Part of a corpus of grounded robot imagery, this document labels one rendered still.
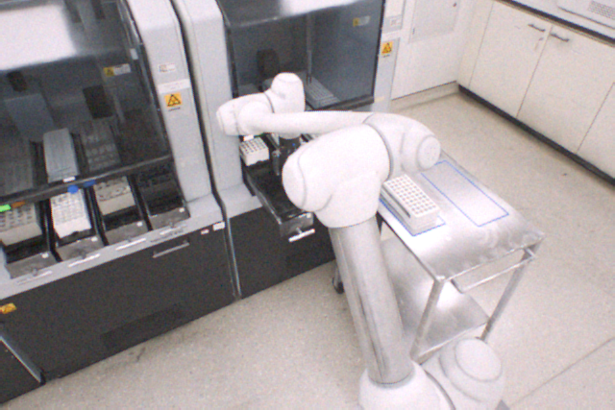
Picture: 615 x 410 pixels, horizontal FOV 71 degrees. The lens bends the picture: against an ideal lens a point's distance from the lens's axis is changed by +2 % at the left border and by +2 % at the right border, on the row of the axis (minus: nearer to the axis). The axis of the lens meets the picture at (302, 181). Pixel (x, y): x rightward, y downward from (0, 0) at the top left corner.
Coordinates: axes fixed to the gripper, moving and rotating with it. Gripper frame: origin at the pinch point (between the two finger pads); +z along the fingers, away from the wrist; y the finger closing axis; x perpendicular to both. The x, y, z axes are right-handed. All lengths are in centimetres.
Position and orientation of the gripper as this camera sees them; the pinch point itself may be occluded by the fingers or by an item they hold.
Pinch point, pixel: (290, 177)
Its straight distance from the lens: 160.3
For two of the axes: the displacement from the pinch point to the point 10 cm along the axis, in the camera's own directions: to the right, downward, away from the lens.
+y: -8.9, 3.1, -3.5
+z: 0.0, 7.5, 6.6
